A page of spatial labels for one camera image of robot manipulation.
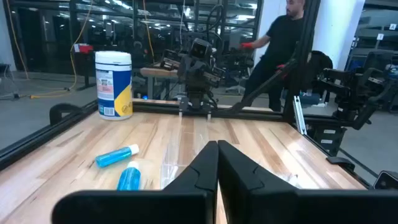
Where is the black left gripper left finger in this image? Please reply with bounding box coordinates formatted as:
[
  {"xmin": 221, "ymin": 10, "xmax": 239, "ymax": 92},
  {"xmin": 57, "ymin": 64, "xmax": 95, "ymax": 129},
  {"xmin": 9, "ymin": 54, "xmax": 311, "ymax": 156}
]
[{"xmin": 51, "ymin": 140, "xmax": 220, "ymax": 224}]

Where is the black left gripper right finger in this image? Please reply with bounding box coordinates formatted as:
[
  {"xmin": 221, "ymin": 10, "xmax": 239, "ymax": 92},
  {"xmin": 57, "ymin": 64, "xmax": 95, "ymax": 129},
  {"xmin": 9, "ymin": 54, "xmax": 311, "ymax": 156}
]
[{"xmin": 218, "ymin": 139, "xmax": 398, "ymax": 224}]

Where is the blue mouthwash bottle white cap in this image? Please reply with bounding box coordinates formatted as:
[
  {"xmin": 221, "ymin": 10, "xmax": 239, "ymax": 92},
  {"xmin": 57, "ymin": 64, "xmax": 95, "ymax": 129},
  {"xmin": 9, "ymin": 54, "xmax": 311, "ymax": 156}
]
[
  {"xmin": 116, "ymin": 161, "xmax": 142, "ymax": 191},
  {"xmin": 95, "ymin": 144, "xmax": 140, "ymax": 169}
]

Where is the clear acrylic organizer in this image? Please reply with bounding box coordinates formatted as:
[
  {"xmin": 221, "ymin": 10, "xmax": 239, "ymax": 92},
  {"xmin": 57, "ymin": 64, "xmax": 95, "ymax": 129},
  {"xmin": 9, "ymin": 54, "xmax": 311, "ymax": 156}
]
[{"xmin": 160, "ymin": 132, "xmax": 206, "ymax": 190}]

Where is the wooden workbench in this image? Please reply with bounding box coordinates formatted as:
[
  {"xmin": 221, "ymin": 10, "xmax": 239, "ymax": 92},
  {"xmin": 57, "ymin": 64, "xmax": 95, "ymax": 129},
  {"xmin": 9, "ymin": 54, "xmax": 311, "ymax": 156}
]
[{"xmin": 139, "ymin": 63, "xmax": 187, "ymax": 100}]

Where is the blue yellow wipes canister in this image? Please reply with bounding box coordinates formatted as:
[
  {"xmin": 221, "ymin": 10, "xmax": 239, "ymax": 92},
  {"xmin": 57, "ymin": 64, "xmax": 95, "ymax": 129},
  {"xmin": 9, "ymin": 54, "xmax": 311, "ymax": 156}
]
[{"xmin": 95, "ymin": 50, "xmax": 134, "ymax": 121}]

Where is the person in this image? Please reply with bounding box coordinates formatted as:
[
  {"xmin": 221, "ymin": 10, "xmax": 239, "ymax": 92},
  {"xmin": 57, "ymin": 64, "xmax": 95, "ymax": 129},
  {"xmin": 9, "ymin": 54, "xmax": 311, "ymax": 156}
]
[{"xmin": 239, "ymin": 0, "xmax": 308, "ymax": 112}]

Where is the red box on stand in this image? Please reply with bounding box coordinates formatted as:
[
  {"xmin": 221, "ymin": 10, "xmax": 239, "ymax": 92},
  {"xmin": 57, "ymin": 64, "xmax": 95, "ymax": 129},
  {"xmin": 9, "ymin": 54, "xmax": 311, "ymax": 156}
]
[{"xmin": 73, "ymin": 43, "xmax": 94, "ymax": 54}]

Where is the black office chair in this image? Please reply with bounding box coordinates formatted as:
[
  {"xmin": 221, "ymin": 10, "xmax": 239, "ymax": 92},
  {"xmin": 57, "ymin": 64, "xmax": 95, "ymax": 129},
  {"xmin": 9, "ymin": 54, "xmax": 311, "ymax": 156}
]
[{"xmin": 306, "ymin": 50, "xmax": 334, "ymax": 103}]

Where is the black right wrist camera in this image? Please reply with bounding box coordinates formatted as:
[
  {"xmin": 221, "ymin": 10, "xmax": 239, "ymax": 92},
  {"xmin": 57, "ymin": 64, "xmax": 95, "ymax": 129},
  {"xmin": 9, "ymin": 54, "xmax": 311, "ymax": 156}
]
[{"xmin": 189, "ymin": 38, "xmax": 214, "ymax": 59}]

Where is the black aluminium frame rail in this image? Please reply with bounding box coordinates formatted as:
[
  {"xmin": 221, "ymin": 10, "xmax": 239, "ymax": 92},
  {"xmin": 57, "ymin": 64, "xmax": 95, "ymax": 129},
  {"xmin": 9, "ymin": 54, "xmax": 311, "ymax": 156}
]
[{"xmin": 132, "ymin": 98, "xmax": 285, "ymax": 122}]

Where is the black diagonal frame brace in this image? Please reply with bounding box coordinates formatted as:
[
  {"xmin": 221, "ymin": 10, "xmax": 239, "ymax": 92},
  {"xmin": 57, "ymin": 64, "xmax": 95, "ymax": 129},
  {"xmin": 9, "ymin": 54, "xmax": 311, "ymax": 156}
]
[{"xmin": 229, "ymin": 58, "xmax": 298, "ymax": 113}]

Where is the black table edge rail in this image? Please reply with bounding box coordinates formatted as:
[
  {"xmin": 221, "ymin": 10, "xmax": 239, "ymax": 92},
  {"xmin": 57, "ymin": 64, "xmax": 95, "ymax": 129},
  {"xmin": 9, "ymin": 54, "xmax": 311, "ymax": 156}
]
[
  {"xmin": 289, "ymin": 121, "xmax": 374, "ymax": 187},
  {"xmin": 0, "ymin": 100, "xmax": 99, "ymax": 171}
]

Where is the silver aluminium bracket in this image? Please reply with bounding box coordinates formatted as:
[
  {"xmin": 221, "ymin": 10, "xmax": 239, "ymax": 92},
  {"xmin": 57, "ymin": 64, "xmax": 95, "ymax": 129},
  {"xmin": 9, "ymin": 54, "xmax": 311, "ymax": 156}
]
[{"xmin": 292, "ymin": 95, "xmax": 308, "ymax": 136}]

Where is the yellow floor cable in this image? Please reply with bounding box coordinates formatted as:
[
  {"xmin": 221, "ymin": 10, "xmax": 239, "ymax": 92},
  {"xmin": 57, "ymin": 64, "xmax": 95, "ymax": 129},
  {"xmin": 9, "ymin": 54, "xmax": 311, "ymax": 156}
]
[{"xmin": 29, "ymin": 0, "xmax": 94, "ymax": 100}]

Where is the black arched frame handle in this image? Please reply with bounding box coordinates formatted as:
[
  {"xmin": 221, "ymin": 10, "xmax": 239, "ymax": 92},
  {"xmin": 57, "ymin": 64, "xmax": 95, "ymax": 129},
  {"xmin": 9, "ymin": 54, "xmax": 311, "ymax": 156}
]
[{"xmin": 49, "ymin": 103, "xmax": 83, "ymax": 126}]

